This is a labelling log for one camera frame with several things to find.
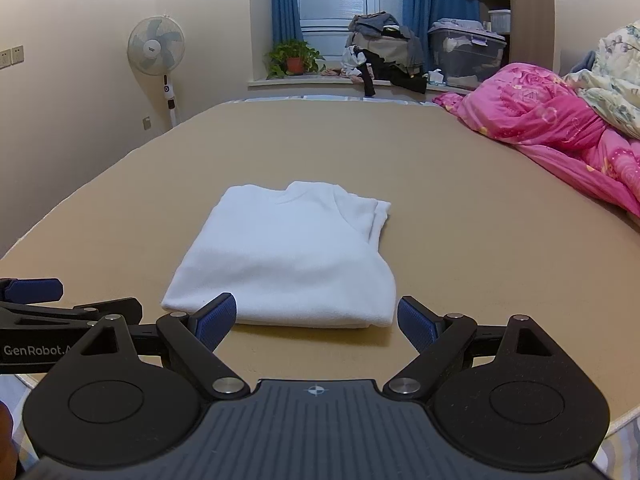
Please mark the tissue pack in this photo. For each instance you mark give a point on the tissue pack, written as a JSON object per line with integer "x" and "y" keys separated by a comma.
{"x": 436, "y": 77}

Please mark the person's left forearm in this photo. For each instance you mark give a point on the person's left forearm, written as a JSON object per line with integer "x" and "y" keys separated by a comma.
{"x": 6, "y": 435}

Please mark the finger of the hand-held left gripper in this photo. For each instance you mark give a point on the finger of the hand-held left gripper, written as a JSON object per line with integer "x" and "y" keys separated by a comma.
{"x": 112, "y": 310}
{"x": 35, "y": 289}

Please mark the cream floral quilt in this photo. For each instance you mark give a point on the cream floral quilt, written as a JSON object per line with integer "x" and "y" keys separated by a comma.
{"x": 612, "y": 80}

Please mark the beige mattress pad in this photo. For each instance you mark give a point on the beige mattress pad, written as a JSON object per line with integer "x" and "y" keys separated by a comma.
{"x": 475, "y": 235}

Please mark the clear plastic storage box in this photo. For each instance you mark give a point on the clear plastic storage box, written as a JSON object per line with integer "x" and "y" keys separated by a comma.
{"x": 465, "y": 57}

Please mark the white standing fan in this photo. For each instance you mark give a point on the white standing fan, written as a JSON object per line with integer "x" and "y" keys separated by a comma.
{"x": 156, "y": 46}

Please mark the white window sill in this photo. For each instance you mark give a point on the white window sill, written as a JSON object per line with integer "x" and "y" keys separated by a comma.
{"x": 310, "y": 79}

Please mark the pile of dark clothes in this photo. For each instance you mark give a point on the pile of dark clothes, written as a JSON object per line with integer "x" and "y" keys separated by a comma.
{"x": 385, "y": 45}

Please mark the potted green plant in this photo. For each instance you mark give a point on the potted green plant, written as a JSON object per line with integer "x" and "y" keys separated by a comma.
{"x": 294, "y": 57}

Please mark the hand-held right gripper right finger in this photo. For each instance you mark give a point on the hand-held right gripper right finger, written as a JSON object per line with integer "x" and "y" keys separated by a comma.
{"x": 417, "y": 322}

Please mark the white plastic basket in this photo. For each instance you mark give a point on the white plastic basket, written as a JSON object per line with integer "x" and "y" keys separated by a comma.
{"x": 500, "y": 21}

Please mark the pink floral quilt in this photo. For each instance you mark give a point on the pink floral quilt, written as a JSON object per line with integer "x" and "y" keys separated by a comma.
{"x": 540, "y": 110}

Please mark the white long-sleeve shirt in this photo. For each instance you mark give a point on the white long-sleeve shirt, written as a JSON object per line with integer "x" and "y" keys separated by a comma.
{"x": 280, "y": 250}

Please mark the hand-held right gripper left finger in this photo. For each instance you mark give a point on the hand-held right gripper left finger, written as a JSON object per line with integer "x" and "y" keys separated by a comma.
{"x": 218, "y": 317}

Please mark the striped bed sheet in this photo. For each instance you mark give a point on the striped bed sheet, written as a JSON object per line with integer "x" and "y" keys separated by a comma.
{"x": 622, "y": 452}

